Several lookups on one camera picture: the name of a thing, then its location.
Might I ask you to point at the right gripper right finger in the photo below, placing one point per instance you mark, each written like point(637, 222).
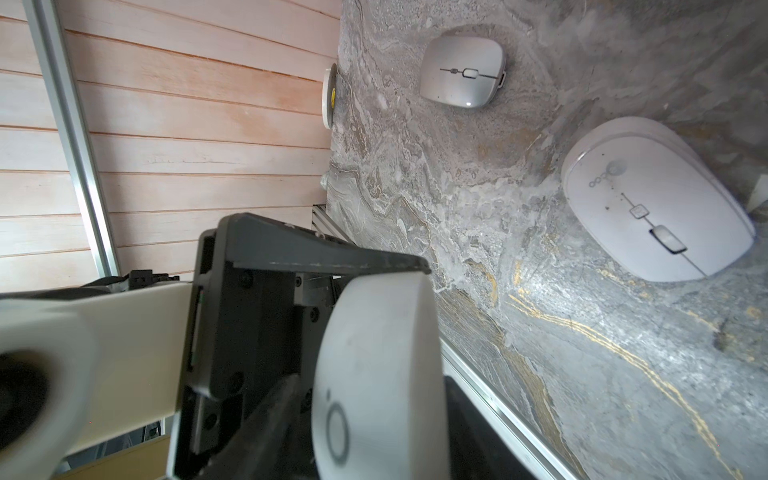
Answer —
point(476, 450)

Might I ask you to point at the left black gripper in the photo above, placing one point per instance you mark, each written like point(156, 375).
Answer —
point(263, 293)

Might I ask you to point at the white mouse with logo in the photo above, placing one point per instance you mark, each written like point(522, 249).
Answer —
point(651, 203)

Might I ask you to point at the silver computer mouse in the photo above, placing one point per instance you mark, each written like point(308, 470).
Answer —
point(462, 71)

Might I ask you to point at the white tape roll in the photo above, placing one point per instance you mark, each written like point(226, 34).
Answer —
point(329, 95)

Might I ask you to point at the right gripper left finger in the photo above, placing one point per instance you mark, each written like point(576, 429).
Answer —
point(268, 443)

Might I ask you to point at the grey-white computer mouse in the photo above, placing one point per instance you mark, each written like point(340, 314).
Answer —
point(379, 408)

